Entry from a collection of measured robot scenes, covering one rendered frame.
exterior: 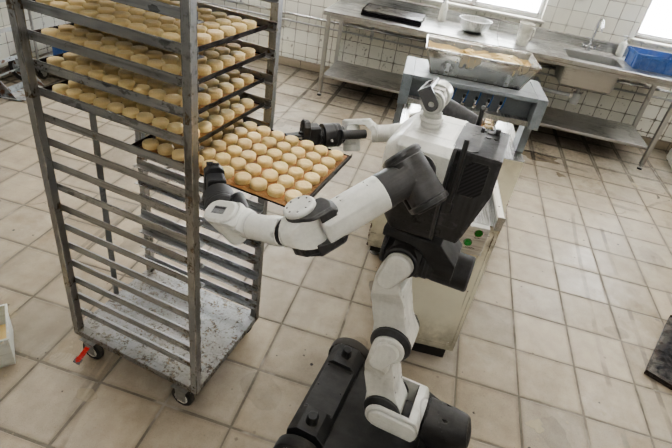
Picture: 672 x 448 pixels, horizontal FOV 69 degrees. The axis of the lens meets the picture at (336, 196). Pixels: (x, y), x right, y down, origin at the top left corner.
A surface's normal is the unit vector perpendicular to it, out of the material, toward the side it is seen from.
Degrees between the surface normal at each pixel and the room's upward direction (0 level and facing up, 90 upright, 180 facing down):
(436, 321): 90
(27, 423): 0
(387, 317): 90
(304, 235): 86
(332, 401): 0
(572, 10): 90
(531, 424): 0
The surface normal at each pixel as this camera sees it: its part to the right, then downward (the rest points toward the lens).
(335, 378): 0.14, -0.84
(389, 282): -0.39, 0.44
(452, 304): -0.18, 0.51
